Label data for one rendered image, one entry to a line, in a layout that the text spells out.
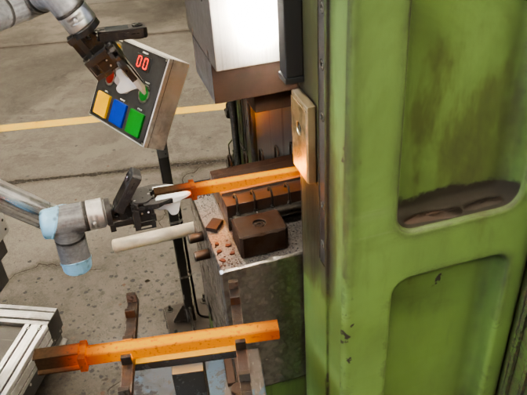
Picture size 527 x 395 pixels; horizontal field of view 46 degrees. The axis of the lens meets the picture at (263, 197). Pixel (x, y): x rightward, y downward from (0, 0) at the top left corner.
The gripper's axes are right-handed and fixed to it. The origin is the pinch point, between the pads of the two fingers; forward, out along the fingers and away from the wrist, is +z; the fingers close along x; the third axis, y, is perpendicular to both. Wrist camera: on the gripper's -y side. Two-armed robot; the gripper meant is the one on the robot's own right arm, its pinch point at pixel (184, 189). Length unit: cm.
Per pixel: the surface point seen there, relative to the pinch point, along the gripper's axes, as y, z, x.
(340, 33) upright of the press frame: -51, 22, 43
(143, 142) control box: 4.6, -6.0, -37.6
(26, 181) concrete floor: 103, -66, -201
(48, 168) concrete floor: 103, -53, -212
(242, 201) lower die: 2.3, 13.2, 6.7
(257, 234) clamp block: 3.7, 13.2, 19.5
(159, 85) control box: -11.1, 1.8, -41.5
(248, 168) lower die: 3.4, 19.2, -9.8
